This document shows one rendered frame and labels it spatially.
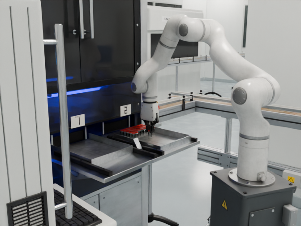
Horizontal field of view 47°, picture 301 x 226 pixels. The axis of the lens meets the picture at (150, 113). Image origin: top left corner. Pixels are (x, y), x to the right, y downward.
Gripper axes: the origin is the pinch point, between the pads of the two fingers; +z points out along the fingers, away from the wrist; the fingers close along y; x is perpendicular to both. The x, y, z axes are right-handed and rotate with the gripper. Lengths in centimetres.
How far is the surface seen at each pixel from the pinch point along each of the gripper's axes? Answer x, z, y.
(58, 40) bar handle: -82, -50, 38
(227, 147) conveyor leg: 92, 34, -1
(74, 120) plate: -37.8, -8.9, -17.1
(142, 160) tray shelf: -27.7, 5.8, 19.7
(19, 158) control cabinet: -96, -19, 38
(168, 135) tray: 10.9, 5.7, 4.3
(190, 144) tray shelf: 6.6, 6.0, 22.6
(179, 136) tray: 10.9, 4.3, 12.6
